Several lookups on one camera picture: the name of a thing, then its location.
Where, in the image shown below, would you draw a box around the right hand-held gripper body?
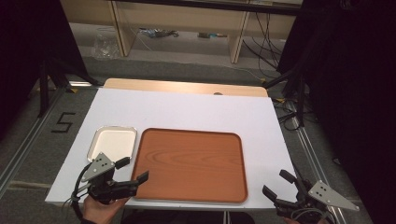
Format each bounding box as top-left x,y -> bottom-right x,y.
275,179 -> 361,224

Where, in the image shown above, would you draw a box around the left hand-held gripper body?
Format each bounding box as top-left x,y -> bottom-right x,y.
81,151 -> 140,205

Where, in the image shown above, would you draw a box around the person's right hand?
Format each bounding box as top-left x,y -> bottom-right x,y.
282,217 -> 329,224

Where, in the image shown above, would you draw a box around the person's left hand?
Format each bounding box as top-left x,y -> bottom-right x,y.
81,195 -> 131,224

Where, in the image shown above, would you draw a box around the small white metal tray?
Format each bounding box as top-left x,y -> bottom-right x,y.
86,124 -> 138,164

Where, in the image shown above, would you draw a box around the brown wooden tray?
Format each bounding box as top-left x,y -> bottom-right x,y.
131,127 -> 249,205

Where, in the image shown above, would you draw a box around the black metal stand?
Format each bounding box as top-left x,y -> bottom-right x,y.
263,68 -> 308,128
36,58 -> 101,119

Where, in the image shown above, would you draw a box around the white board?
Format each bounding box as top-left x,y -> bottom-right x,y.
44,87 -> 299,211

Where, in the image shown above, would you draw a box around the light wooden table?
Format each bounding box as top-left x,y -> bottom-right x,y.
102,77 -> 269,98

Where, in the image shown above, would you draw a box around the black curtain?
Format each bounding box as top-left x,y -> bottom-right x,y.
276,0 -> 396,224
0,0 -> 90,143

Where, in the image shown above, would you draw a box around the clear plastic bag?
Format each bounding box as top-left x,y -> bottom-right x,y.
91,26 -> 121,61

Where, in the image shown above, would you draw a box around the bluish crumpled packet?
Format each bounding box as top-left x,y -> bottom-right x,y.
137,27 -> 180,39

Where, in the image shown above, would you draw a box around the small brown object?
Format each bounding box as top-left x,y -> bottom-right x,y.
197,31 -> 229,40

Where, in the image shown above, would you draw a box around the light wooden shelf unit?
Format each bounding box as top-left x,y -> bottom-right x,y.
59,0 -> 304,65

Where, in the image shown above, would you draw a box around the right hand-held gripper cable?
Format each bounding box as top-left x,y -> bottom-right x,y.
290,206 -> 338,224

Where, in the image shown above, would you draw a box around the hand-held gripper cable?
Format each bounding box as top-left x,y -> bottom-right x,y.
290,206 -> 338,224
63,161 -> 96,221

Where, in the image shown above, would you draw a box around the left hand-held gripper cable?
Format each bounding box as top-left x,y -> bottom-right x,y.
63,161 -> 96,221

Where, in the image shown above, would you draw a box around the aluminium floor rail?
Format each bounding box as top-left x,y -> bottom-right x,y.
287,98 -> 347,224
0,88 -> 69,195

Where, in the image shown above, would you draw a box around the black floor cables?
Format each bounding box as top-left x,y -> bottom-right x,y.
273,97 -> 303,133

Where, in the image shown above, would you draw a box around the black hanging cables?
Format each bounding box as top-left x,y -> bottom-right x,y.
242,11 -> 287,72

